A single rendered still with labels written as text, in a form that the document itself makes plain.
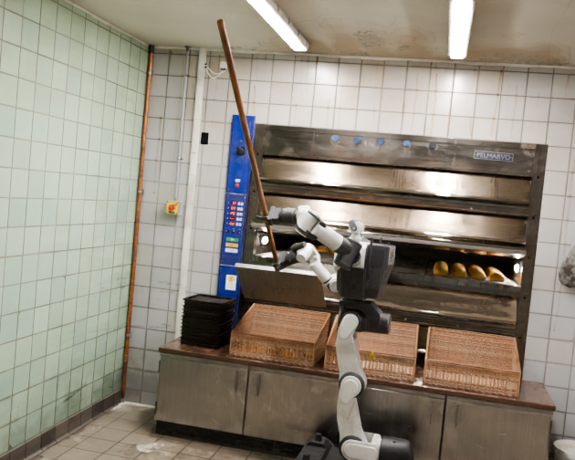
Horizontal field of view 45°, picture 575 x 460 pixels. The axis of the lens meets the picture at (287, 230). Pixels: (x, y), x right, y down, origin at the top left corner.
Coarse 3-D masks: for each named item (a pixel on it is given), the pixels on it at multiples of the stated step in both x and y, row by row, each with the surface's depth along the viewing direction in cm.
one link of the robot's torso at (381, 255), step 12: (360, 252) 374; (372, 252) 372; (384, 252) 389; (360, 264) 372; (372, 264) 372; (384, 264) 370; (336, 276) 382; (348, 276) 374; (360, 276) 372; (372, 276) 372; (384, 276) 371; (348, 288) 376; (360, 288) 373; (372, 288) 372
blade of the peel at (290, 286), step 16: (240, 272) 437; (256, 272) 433; (272, 272) 429; (288, 272) 425; (304, 272) 424; (256, 288) 448; (272, 288) 444; (288, 288) 440; (304, 288) 436; (320, 288) 432; (304, 304) 451; (320, 304) 446
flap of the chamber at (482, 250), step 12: (264, 228) 477; (276, 228) 469; (288, 228) 467; (372, 240) 463; (384, 240) 455; (396, 240) 452; (408, 240) 450; (420, 240) 449; (468, 252) 458; (480, 252) 450; (492, 252) 443; (504, 252) 437; (516, 252) 436
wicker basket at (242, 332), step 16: (256, 304) 486; (240, 320) 458; (256, 320) 483; (272, 320) 481; (288, 320) 479; (304, 320) 477; (320, 320) 474; (240, 336) 442; (256, 336) 439; (272, 336) 479; (288, 336) 476; (304, 336) 474; (320, 336) 446; (240, 352) 441; (256, 352) 439; (320, 352) 454
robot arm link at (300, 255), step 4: (296, 244) 407; (300, 244) 404; (304, 244) 404; (292, 248) 408; (296, 248) 406; (300, 248) 407; (304, 248) 405; (308, 248) 406; (292, 252) 409; (296, 252) 408; (300, 252) 403; (304, 252) 402; (308, 252) 404; (292, 256) 408; (296, 256) 404; (300, 256) 402; (304, 256) 401; (308, 256) 405; (296, 260) 408; (300, 260) 404; (304, 260) 402
